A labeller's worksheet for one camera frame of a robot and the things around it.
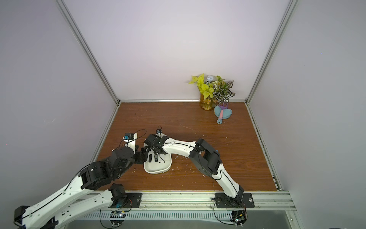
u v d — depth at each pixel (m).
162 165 0.81
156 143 0.69
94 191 0.47
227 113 1.11
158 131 0.83
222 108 1.15
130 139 0.59
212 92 0.93
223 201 0.72
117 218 0.72
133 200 0.73
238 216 0.70
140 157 0.60
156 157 0.89
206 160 0.52
